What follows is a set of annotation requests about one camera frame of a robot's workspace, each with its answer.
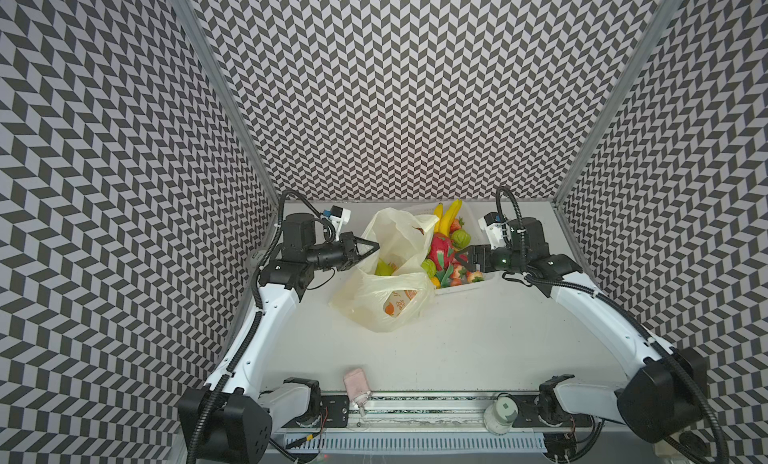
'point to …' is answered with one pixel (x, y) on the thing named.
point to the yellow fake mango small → (436, 282)
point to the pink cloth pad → (357, 386)
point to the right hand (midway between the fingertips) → (466, 262)
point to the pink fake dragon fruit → (442, 251)
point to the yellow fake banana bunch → (444, 218)
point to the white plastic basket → (471, 212)
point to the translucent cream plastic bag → (392, 288)
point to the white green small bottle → (499, 417)
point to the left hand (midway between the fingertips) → (378, 248)
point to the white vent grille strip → (416, 444)
